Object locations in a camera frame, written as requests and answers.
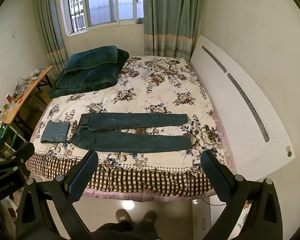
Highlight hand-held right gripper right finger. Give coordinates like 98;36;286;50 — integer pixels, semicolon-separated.
200;150;290;240

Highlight floral bed quilt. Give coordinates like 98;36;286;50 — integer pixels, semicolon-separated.
25;55;226;196

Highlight wooden desk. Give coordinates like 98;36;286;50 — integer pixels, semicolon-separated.
0;66;54;137

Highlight small dark green pillow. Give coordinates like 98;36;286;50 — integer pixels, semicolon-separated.
64;45;119;74

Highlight person's shoe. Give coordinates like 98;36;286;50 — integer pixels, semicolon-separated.
115;208;132;224
142;210;158;225

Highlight barred window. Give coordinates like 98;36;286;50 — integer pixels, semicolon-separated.
58;0;144;37

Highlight person's dark trouser legs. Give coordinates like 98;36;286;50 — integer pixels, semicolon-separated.
91;219;161;240

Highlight person's left shoe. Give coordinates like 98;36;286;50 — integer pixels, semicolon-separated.
115;208;132;224

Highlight clutter of small desk things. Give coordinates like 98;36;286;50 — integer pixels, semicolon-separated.
0;67;47;124

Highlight person's right shoe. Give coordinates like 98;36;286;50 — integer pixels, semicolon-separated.
142;210;158;225

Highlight folded blue jeans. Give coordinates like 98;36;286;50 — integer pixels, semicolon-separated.
41;121;70;144

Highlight dark blue jeans pants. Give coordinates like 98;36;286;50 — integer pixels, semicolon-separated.
67;112;193;153

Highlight white floor cabinet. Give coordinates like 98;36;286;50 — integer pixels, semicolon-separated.
192;196;212;231

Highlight green and white rack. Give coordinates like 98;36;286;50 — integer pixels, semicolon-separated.
0;120;28;157

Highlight cardboard box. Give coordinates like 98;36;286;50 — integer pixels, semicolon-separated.
37;89;51;106

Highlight green striped curtain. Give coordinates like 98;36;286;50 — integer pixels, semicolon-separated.
143;0;205;62
32;0;69;81

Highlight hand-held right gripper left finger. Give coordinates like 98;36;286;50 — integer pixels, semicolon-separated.
15;150;99;240

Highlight white headboard panel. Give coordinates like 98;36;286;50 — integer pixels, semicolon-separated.
190;35;296;181

